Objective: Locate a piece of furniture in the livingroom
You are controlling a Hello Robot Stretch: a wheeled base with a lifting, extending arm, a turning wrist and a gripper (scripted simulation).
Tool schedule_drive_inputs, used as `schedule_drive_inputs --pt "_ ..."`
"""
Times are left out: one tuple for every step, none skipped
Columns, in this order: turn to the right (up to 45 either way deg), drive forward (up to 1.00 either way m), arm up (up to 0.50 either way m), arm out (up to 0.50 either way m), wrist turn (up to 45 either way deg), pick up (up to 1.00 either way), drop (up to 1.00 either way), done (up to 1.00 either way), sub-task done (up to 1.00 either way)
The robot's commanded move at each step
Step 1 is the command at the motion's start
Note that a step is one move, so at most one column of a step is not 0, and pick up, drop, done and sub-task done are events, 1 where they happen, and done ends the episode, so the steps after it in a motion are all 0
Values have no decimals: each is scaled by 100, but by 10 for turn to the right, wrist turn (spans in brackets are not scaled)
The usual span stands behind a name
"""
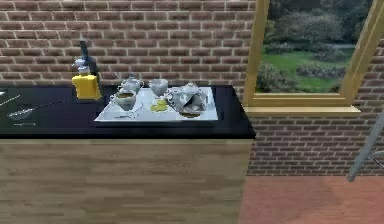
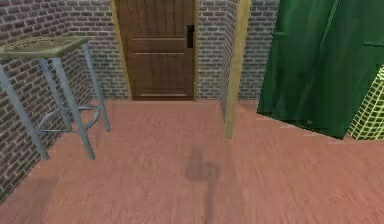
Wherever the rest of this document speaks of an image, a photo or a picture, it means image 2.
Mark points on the brown wooden room door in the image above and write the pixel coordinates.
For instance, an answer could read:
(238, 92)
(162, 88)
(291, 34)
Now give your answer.
(160, 50)

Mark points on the grey metal stool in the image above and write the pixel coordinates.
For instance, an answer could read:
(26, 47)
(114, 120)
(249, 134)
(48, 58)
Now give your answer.
(65, 87)

